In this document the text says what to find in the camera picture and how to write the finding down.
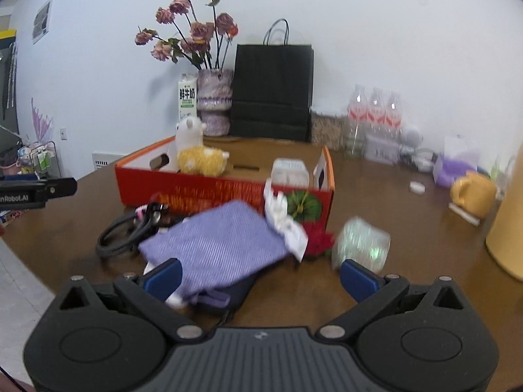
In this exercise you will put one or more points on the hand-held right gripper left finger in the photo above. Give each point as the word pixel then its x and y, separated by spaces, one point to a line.
pixel 163 277

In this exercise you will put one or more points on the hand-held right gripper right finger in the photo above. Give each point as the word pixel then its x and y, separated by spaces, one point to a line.
pixel 359 279

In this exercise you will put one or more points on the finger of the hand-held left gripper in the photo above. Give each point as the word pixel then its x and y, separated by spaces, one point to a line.
pixel 57 187

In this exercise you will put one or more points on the iridescent clear plastic bottle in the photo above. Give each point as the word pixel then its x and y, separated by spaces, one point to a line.
pixel 359 241

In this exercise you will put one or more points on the red artificial flower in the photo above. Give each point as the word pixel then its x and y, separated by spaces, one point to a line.
pixel 318 245

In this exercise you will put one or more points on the purple cloth pouch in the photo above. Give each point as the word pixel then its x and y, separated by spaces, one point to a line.
pixel 216 249

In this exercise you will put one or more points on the dark navy pouch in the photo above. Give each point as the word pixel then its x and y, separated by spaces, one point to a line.
pixel 237 290

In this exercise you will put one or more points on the red cardboard box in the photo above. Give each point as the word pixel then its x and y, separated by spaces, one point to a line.
pixel 135 183

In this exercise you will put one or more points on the white paper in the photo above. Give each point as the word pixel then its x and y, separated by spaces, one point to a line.
pixel 282 216

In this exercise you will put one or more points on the wooden desktop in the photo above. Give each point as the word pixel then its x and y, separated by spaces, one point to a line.
pixel 429 253

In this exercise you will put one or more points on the tiny white cap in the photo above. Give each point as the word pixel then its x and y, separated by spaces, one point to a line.
pixel 416 187

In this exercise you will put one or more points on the white yellow alpaca plush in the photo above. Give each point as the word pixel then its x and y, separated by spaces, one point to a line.
pixel 200 159

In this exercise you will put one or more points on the empty glass jar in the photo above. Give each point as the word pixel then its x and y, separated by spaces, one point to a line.
pixel 354 143

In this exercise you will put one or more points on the purple tissue pack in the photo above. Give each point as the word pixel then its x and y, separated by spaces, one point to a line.
pixel 453 171

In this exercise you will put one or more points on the yellow mug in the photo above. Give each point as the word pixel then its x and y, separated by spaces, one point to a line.
pixel 476 196

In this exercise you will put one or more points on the white round lamp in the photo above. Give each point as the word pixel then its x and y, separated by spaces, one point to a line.
pixel 412 137

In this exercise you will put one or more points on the clear jar of seeds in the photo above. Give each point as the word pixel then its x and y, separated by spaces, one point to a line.
pixel 327 130

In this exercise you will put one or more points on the white green milk carton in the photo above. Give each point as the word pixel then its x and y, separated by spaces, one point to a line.
pixel 187 98

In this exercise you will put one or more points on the tall yellow bottle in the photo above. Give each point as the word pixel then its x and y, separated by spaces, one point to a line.
pixel 508 228

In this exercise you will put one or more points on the clear water bottle red label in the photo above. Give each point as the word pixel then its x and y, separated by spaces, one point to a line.
pixel 393 116
pixel 376 112
pixel 356 110

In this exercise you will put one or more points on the purple marbled vase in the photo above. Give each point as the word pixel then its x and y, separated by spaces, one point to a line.
pixel 214 98

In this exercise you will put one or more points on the black paper bag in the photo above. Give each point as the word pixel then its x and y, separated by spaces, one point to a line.
pixel 271 90

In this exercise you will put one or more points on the dried pink rose bouquet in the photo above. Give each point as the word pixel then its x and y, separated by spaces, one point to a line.
pixel 200 30

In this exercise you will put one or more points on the white wall socket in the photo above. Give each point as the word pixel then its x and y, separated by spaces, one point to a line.
pixel 63 133

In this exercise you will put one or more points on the purple wall decoration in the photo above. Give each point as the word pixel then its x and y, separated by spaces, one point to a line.
pixel 41 124

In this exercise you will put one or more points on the wall poster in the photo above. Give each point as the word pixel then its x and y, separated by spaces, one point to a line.
pixel 42 20

